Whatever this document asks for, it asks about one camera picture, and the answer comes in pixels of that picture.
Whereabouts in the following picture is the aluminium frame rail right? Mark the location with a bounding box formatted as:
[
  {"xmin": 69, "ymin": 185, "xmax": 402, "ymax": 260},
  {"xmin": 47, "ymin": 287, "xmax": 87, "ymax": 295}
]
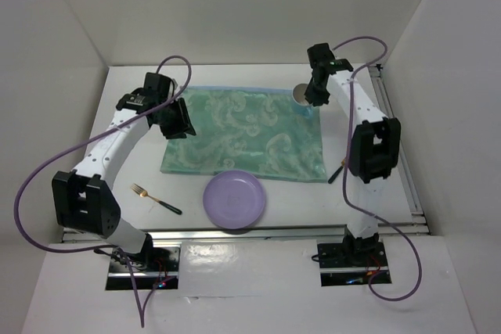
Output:
[{"xmin": 368, "ymin": 63, "xmax": 430, "ymax": 234}]

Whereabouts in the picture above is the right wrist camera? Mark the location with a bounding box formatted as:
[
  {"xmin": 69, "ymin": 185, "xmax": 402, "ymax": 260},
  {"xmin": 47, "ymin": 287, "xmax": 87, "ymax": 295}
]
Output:
[{"xmin": 307, "ymin": 42, "xmax": 335, "ymax": 69}]

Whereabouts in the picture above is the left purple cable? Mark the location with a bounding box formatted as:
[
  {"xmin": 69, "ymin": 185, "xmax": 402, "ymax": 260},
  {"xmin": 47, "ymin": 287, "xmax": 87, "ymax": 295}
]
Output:
[{"xmin": 14, "ymin": 56, "xmax": 193, "ymax": 328}]

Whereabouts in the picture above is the gold fork green handle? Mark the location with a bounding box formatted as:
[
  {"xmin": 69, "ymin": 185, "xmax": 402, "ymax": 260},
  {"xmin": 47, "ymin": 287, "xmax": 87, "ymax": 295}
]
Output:
[{"xmin": 131, "ymin": 183, "xmax": 183, "ymax": 215}]

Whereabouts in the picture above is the gold knife green handle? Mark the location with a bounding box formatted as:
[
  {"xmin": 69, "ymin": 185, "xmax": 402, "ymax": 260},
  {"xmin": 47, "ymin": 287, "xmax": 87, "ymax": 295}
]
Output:
[{"xmin": 327, "ymin": 159, "xmax": 345, "ymax": 184}]

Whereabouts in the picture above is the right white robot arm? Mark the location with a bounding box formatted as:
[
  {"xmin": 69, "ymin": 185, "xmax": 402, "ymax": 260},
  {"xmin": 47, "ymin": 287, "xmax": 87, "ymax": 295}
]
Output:
[{"xmin": 305, "ymin": 58, "xmax": 401, "ymax": 266}]

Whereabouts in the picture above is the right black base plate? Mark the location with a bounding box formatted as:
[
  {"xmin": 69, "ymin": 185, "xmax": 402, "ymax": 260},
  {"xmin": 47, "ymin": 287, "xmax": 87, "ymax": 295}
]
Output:
[{"xmin": 311, "ymin": 242, "xmax": 388, "ymax": 268}]

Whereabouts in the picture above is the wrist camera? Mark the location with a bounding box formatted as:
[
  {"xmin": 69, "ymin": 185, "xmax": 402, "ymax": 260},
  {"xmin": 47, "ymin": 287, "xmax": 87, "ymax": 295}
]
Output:
[
  {"xmin": 307, "ymin": 42, "xmax": 335, "ymax": 69},
  {"xmin": 143, "ymin": 72, "xmax": 177, "ymax": 98}
]

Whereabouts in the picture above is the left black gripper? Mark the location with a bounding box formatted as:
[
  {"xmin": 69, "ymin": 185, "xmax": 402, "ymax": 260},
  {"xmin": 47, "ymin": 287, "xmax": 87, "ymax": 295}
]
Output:
[{"xmin": 153, "ymin": 96, "xmax": 196, "ymax": 140}]

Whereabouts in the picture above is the teal patterned satin cloth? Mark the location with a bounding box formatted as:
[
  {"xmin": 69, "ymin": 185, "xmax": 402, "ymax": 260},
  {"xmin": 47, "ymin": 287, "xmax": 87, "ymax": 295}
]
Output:
[{"xmin": 160, "ymin": 87, "xmax": 327, "ymax": 183}]

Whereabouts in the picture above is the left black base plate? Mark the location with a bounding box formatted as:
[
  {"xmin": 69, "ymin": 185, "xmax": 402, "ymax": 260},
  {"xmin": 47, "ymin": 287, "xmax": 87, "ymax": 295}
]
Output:
[{"xmin": 94, "ymin": 248, "xmax": 178, "ymax": 272}]

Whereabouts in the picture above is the aluminium frame rail front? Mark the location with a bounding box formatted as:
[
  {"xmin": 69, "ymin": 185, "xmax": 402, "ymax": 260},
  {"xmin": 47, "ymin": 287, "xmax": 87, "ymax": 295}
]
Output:
[{"xmin": 62, "ymin": 223, "xmax": 430, "ymax": 243}]

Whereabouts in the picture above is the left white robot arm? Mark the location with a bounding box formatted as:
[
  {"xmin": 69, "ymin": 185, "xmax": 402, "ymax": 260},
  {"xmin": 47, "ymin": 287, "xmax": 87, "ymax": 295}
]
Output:
[{"xmin": 52, "ymin": 93, "xmax": 196, "ymax": 271}]

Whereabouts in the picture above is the lilac plastic plate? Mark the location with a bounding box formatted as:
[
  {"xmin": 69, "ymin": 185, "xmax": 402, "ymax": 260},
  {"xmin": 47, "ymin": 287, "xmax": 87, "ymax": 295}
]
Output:
[{"xmin": 202, "ymin": 170, "xmax": 267, "ymax": 230}]

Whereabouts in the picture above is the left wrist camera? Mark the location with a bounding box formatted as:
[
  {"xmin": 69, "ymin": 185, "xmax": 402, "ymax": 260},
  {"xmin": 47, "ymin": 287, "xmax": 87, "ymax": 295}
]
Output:
[{"xmin": 143, "ymin": 72, "xmax": 177, "ymax": 98}]

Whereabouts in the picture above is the aluminium frame rail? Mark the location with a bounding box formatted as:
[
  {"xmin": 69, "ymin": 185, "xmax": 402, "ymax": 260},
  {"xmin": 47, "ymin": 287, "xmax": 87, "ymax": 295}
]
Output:
[
  {"xmin": 368, "ymin": 63, "xmax": 430, "ymax": 234},
  {"xmin": 62, "ymin": 223, "xmax": 430, "ymax": 243}
]

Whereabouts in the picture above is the light blue mug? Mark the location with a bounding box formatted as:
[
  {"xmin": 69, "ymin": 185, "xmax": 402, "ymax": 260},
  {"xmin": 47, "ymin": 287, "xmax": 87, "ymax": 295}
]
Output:
[{"xmin": 291, "ymin": 83, "xmax": 313, "ymax": 118}]

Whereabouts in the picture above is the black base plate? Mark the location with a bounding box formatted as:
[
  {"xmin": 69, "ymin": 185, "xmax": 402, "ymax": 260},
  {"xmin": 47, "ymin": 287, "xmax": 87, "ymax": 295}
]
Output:
[
  {"xmin": 311, "ymin": 242, "xmax": 388, "ymax": 268},
  {"xmin": 94, "ymin": 248, "xmax": 178, "ymax": 272}
]

